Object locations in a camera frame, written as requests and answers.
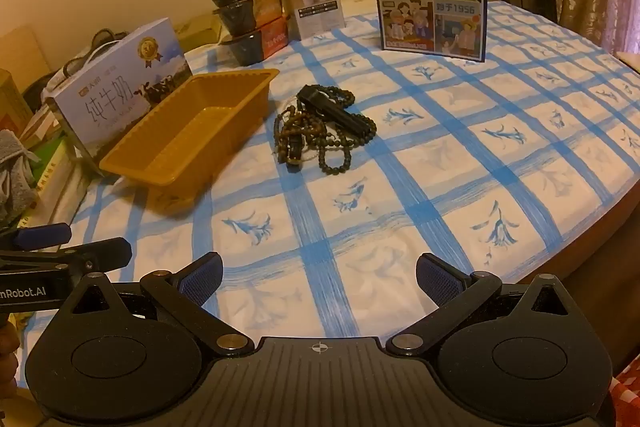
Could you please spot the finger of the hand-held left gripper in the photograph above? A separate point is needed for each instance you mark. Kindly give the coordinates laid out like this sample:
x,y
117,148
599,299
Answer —
x,y
100,252
42,237

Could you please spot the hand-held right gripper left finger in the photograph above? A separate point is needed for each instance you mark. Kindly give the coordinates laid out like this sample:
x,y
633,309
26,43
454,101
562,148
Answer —
x,y
200,282

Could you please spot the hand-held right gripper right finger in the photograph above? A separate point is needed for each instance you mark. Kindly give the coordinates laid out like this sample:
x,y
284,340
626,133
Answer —
x,y
435,279

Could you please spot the yellow plastic tray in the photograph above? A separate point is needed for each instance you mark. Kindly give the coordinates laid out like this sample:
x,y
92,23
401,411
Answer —
x,y
190,132

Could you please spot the person's left hand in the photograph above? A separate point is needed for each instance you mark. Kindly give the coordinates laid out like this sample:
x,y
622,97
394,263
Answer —
x,y
7,357

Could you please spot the grey towel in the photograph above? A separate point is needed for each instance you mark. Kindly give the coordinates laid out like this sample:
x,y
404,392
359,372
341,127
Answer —
x,y
15,177

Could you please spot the green rice pack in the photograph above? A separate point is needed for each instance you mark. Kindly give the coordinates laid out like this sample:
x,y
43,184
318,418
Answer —
x,y
50,162

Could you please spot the stack of books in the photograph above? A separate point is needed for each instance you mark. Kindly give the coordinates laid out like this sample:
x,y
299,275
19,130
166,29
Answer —
x,y
40,127

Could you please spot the brown cardboard box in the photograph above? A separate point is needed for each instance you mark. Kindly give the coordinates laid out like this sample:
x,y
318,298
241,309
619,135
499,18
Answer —
x,y
12,102

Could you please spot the light blue milk carton box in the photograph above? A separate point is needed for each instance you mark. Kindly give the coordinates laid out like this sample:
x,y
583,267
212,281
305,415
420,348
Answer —
x,y
110,87

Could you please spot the light wooden board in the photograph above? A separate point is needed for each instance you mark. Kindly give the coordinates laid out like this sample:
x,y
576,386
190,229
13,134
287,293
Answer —
x,y
25,52

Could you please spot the red checked cloth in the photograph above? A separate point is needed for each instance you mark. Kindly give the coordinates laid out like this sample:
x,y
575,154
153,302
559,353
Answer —
x,y
627,397

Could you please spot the black bowl red sleeve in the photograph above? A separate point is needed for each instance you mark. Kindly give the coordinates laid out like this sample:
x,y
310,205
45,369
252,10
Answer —
x,y
250,44

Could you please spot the flat beige cardboard box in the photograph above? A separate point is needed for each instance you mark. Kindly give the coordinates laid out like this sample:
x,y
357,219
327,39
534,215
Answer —
x,y
200,29

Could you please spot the black bowl yellow sleeve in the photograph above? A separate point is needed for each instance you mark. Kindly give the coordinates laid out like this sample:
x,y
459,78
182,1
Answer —
x,y
245,14

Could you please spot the small white product box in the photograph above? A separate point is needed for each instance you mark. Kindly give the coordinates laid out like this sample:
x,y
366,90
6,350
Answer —
x,y
315,2

